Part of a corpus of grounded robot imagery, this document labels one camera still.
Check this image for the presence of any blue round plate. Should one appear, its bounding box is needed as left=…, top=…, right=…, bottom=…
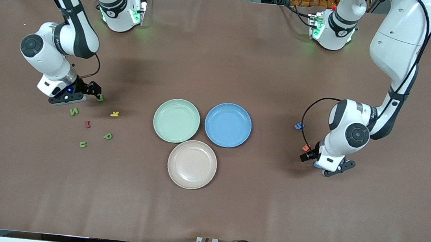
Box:
left=202, top=101, right=254, bottom=150

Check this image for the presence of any green round plate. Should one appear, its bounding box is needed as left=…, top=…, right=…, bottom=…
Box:
left=152, top=97, right=202, bottom=146

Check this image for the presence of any beige round plate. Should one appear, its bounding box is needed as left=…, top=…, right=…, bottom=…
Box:
left=165, top=138, right=220, bottom=192

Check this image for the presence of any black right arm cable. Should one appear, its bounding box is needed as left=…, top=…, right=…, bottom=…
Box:
left=30, top=0, right=107, bottom=83

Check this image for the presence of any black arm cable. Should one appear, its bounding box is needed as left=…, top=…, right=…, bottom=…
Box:
left=30, top=0, right=107, bottom=83
left=298, top=0, right=431, bottom=163

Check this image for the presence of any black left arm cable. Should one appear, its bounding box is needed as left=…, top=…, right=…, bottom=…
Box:
left=298, top=0, right=431, bottom=163

